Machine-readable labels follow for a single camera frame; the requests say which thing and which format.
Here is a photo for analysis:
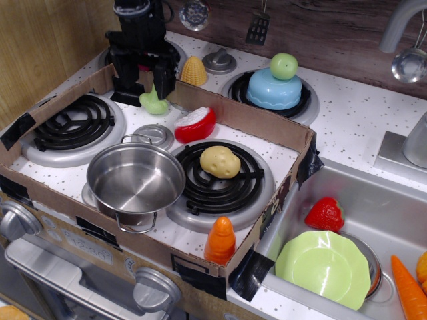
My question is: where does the orange toy at corner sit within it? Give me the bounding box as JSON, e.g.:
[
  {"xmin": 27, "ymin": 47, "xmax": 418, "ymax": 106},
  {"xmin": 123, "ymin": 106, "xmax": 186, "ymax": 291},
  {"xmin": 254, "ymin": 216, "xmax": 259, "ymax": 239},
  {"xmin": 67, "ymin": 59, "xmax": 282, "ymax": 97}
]
[{"xmin": 0, "ymin": 305, "xmax": 29, "ymax": 320}]

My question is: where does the green toy broccoli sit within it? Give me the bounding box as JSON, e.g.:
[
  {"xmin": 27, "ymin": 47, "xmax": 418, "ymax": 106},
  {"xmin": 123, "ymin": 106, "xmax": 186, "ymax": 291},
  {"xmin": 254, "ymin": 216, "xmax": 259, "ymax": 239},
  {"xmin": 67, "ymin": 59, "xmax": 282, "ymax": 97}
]
[{"xmin": 139, "ymin": 85, "xmax": 169, "ymax": 115}]

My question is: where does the silver sink basin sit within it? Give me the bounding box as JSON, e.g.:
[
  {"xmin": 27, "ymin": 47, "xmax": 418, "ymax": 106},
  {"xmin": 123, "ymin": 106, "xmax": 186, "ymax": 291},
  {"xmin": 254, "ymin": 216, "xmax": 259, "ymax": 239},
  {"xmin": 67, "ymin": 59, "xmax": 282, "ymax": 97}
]
[{"xmin": 256, "ymin": 159, "xmax": 426, "ymax": 319}]

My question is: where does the red white toy cheese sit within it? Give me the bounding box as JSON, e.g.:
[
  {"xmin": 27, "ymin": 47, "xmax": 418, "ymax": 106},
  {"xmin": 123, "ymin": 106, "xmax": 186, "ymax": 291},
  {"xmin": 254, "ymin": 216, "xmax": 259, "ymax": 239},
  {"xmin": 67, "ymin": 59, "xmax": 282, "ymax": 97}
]
[{"xmin": 174, "ymin": 107, "xmax": 216, "ymax": 144}]

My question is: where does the silver centre stove knob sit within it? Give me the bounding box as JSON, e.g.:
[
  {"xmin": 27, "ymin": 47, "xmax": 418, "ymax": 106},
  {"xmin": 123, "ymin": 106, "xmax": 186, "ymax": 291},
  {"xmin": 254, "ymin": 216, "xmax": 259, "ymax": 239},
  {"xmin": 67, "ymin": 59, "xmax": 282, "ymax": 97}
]
[{"xmin": 131, "ymin": 124, "xmax": 175, "ymax": 150}]

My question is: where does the yellow toy potato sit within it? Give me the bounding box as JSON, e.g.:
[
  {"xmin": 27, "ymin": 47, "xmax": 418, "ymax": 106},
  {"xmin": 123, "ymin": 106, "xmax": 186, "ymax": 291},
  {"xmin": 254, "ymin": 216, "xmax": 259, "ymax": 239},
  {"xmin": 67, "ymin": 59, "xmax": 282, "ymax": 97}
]
[{"xmin": 200, "ymin": 145, "xmax": 241, "ymax": 179}]

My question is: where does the red toy strawberry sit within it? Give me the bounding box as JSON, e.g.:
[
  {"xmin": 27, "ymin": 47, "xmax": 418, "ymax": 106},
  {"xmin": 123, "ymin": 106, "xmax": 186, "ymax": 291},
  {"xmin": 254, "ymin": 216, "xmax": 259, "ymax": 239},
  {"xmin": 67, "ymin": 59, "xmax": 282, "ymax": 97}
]
[{"xmin": 304, "ymin": 197, "xmax": 345, "ymax": 232}]

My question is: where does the dark red toy eggplant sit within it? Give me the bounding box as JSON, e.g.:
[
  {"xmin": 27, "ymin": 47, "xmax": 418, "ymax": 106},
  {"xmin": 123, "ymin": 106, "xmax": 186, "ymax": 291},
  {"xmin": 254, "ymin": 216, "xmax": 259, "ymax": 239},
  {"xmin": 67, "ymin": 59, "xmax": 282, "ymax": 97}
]
[{"xmin": 138, "ymin": 64, "xmax": 152, "ymax": 71}]

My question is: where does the metal bowl under plate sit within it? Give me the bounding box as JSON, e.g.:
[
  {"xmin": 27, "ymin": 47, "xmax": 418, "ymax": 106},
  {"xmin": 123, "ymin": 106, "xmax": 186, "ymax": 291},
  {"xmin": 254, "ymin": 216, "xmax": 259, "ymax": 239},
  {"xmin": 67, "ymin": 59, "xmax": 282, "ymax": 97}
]
[{"xmin": 339, "ymin": 231, "xmax": 382, "ymax": 300}]

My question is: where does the orange toy pepper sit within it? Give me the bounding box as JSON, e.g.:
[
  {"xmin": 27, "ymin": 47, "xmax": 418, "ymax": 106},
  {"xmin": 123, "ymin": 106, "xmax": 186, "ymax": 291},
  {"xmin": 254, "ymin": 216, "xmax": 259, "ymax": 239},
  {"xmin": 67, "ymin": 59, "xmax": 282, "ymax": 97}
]
[{"xmin": 416, "ymin": 252, "xmax": 427, "ymax": 294}]

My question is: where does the yellow toy corn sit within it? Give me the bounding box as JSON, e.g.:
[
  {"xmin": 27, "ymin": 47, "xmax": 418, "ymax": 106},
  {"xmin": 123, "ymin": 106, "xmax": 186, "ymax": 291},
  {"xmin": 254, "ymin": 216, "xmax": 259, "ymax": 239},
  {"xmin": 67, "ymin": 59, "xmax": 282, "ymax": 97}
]
[{"xmin": 181, "ymin": 56, "xmax": 207, "ymax": 86}]

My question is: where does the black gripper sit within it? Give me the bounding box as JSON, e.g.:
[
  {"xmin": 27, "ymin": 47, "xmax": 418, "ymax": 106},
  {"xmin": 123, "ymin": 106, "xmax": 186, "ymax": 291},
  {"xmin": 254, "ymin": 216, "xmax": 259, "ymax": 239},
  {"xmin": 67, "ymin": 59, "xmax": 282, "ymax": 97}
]
[{"xmin": 105, "ymin": 14, "xmax": 181, "ymax": 100}]

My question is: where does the front left black burner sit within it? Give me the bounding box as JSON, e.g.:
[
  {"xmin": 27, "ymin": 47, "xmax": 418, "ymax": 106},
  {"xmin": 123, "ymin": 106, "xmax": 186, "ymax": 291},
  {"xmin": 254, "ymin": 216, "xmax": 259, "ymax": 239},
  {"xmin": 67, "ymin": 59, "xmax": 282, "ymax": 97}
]
[{"xmin": 21, "ymin": 93, "xmax": 126, "ymax": 168}]

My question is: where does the brown cardboard fence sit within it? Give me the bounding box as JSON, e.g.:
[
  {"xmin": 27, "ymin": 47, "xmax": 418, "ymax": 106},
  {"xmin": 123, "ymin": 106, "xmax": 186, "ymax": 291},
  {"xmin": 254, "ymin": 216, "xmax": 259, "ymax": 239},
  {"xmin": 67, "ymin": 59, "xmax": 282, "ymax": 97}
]
[{"xmin": 1, "ymin": 65, "xmax": 318, "ymax": 299}]

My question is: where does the green toy apple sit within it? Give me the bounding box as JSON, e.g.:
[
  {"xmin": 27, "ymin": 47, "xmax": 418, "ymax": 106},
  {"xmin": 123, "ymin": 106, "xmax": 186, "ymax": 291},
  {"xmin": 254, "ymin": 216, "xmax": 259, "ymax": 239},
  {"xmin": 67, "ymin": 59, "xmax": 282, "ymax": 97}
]
[{"xmin": 270, "ymin": 53, "xmax": 298, "ymax": 80}]

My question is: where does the silver back stove knob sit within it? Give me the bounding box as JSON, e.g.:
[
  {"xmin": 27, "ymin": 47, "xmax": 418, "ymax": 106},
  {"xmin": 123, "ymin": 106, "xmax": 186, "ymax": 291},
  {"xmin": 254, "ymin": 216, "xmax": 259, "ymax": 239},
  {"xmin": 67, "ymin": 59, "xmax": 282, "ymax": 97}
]
[{"xmin": 202, "ymin": 48, "xmax": 237, "ymax": 75}]

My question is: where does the light green toy plate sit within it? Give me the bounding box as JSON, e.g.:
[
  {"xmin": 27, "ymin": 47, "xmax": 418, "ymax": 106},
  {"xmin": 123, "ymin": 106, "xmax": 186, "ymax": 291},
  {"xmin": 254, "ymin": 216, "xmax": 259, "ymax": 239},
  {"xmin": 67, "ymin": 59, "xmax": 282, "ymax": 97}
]
[{"xmin": 275, "ymin": 231, "xmax": 371, "ymax": 311}]

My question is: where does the front right black burner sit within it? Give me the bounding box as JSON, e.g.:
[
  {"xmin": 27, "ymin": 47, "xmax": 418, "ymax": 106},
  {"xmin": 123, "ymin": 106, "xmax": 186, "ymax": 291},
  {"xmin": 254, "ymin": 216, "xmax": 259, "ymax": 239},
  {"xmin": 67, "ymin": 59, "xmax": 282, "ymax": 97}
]
[{"xmin": 166, "ymin": 139, "xmax": 276, "ymax": 233}]

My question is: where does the silver right oven knob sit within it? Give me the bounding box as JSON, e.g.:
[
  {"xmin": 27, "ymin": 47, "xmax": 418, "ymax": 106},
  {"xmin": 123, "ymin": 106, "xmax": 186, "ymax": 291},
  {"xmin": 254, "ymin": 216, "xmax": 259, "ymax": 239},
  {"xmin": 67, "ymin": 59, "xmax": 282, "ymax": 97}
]
[{"xmin": 133, "ymin": 267, "xmax": 181, "ymax": 313}]

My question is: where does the grey toy faucet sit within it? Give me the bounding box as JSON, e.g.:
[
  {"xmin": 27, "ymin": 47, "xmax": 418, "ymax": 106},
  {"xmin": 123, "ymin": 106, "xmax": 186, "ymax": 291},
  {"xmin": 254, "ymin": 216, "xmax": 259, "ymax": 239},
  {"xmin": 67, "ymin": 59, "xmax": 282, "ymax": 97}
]
[{"xmin": 374, "ymin": 1, "xmax": 426, "ymax": 184}]

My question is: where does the silver left oven knob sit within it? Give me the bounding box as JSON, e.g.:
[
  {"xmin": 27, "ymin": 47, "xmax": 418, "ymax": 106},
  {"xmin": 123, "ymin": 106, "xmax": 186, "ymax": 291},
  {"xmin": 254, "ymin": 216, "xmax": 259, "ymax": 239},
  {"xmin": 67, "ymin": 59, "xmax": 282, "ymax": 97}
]
[{"xmin": 1, "ymin": 200, "xmax": 43, "ymax": 241}]

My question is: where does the orange toy carrot bottle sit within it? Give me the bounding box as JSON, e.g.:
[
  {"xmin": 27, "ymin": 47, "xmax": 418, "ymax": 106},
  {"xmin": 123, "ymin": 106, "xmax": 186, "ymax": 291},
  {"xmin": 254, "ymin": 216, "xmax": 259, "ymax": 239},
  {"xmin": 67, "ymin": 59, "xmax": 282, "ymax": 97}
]
[{"xmin": 204, "ymin": 216, "xmax": 236, "ymax": 265}]

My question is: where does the hanging metal ladle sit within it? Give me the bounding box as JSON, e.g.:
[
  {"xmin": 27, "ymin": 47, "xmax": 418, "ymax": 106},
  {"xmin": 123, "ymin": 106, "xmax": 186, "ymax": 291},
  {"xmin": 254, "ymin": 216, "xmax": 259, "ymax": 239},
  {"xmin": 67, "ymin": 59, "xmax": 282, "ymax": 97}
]
[{"xmin": 391, "ymin": 11, "xmax": 426, "ymax": 83}]

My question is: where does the stainless steel pot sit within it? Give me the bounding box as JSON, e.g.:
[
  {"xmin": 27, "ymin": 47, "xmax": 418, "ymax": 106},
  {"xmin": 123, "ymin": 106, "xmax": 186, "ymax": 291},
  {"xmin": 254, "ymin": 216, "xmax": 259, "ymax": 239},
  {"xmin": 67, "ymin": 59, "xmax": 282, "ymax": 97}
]
[{"xmin": 82, "ymin": 133, "xmax": 186, "ymax": 234}]

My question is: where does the light blue toy bowl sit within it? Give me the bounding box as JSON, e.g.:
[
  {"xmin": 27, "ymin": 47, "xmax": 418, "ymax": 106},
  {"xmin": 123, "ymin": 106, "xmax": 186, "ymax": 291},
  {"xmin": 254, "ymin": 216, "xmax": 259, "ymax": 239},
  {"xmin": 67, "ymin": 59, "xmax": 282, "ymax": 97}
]
[{"xmin": 246, "ymin": 68, "xmax": 302, "ymax": 111}]

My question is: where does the silver oven door handle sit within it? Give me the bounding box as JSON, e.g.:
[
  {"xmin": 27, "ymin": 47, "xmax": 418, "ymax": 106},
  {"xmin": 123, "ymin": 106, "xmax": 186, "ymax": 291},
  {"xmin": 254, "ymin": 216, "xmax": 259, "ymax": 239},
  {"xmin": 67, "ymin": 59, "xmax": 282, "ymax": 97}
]
[{"xmin": 5, "ymin": 239, "xmax": 169, "ymax": 319}]

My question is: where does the hanging metal spatula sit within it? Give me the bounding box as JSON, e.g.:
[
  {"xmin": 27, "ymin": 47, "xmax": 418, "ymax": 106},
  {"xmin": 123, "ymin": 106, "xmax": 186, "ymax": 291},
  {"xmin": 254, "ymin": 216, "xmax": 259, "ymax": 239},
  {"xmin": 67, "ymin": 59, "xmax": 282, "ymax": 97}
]
[{"xmin": 245, "ymin": 0, "xmax": 270, "ymax": 46}]

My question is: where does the silver oven knob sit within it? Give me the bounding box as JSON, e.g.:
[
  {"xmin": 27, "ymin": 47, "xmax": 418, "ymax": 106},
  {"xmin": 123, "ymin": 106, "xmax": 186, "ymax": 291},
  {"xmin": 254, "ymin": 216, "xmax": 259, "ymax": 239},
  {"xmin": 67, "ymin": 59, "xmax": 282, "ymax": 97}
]
[
  {"xmin": 1, "ymin": 200, "xmax": 43, "ymax": 241},
  {"xmin": 133, "ymin": 267, "xmax": 181, "ymax": 313}
]

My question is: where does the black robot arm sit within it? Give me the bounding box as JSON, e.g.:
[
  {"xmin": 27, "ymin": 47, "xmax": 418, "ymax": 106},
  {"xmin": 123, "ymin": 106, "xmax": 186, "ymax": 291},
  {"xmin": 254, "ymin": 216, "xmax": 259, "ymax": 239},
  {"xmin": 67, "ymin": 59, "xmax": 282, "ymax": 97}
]
[{"xmin": 105, "ymin": 1, "xmax": 181, "ymax": 100}]

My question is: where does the hanging metal skimmer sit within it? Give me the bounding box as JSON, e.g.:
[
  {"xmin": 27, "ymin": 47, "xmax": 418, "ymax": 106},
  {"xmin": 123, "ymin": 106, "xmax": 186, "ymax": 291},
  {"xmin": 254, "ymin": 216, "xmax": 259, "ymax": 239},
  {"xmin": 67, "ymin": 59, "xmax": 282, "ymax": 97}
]
[{"xmin": 179, "ymin": 0, "xmax": 211, "ymax": 31}]

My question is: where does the orange toy carrot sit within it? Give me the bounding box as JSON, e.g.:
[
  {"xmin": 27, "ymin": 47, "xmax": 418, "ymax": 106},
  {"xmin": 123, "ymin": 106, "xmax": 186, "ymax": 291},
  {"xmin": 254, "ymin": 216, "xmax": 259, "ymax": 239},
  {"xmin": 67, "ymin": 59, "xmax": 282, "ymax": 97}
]
[{"xmin": 390, "ymin": 255, "xmax": 426, "ymax": 319}]

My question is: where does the silver stove knob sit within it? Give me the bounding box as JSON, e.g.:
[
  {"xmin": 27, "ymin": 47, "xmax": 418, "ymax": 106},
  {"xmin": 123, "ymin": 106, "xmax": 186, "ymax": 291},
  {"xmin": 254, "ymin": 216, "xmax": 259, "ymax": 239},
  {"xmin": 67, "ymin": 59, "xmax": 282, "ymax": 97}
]
[
  {"xmin": 131, "ymin": 124, "xmax": 175, "ymax": 150},
  {"xmin": 202, "ymin": 48, "xmax": 237, "ymax": 75}
]

